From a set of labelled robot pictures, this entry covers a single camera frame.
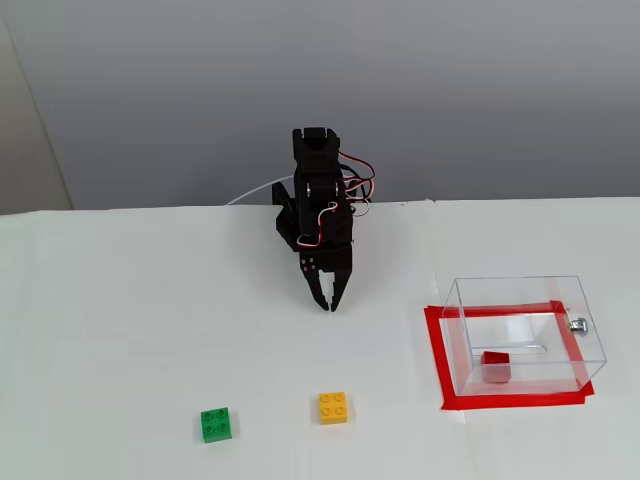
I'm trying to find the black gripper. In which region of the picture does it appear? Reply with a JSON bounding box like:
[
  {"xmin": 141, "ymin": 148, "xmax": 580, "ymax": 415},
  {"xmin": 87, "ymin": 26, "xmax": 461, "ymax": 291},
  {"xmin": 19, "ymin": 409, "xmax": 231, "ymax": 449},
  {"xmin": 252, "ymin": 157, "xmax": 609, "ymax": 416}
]
[{"xmin": 296, "ymin": 201, "xmax": 355, "ymax": 313}]

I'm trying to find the red lego brick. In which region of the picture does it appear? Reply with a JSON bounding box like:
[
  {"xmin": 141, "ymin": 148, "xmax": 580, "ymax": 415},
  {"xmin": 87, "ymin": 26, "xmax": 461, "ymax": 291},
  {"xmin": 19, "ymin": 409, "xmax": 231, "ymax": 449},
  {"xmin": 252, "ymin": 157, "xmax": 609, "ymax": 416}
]
[{"xmin": 480, "ymin": 350, "xmax": 512, "ymax": 385}]

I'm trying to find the yellow lego brick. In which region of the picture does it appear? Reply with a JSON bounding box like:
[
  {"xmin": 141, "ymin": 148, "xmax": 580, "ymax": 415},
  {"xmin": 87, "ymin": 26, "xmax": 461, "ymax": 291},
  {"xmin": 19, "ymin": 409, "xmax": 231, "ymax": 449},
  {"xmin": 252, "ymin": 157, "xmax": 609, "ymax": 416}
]
[{"xmin": 318, "ymin": 391, "xmax": 351, "ymax": 427}]

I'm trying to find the green lego brick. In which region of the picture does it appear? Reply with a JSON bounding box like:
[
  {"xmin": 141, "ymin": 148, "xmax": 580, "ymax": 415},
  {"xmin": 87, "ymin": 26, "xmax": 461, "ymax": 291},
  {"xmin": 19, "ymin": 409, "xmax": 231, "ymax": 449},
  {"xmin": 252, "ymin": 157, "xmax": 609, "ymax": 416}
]
[{"xmin": 200, "ymin": 406, "xmax": 234, "ymax": 444}]

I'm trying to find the transparent plastic box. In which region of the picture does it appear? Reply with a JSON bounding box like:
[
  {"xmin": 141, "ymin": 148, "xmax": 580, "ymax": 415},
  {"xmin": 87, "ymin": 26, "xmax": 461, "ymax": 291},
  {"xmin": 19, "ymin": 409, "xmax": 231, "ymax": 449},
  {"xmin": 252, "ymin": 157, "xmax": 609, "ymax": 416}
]
[{"xmin": 440, "ymin": 274, "xmax": 608, "ymax": 398}]

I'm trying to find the black table clamp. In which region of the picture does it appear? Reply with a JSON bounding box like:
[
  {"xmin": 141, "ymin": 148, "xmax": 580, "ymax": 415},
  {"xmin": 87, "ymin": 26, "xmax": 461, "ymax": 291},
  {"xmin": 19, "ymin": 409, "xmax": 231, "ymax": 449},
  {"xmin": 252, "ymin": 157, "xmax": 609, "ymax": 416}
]
[{"xmin": 271, "ymin": 181, "xmax": 297, "ymax": 221}]

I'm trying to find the red white servo wire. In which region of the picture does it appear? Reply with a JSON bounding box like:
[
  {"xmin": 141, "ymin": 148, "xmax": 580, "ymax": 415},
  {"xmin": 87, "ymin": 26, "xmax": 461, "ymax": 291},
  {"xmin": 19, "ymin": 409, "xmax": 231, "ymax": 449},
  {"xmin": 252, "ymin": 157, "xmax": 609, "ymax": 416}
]
[
  {"xmin": 297, "ymin": 201, "xmax": 339, "ymax": 247},
  {"xmin": 338, "ymin": 151, "xmax": 377, "ymax": 209}
]

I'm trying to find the black cable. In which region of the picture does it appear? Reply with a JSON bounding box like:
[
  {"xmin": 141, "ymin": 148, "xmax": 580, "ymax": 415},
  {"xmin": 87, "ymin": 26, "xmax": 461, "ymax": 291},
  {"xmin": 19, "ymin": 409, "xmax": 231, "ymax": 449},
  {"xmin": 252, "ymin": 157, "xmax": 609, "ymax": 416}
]
[{"xmin": 343, "ymin": 169, "xmax": 374, "ymax": 217}]

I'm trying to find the white cable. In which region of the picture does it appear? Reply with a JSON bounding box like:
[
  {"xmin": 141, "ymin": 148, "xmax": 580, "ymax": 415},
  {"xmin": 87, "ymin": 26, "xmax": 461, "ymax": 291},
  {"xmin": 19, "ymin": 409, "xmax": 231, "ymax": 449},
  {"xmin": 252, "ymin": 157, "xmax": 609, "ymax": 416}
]
[{"xmin": 224, "ymin": 174, "xmax": 296, "ymax": 207}]

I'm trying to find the red tape frame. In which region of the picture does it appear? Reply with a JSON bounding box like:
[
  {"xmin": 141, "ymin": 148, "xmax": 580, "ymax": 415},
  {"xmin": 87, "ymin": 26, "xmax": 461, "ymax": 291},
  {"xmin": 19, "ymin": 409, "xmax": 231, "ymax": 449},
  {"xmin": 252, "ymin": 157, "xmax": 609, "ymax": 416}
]
[{"xmin": 423, "ymin": 299, "xmax": 595, "ymax": 413}]

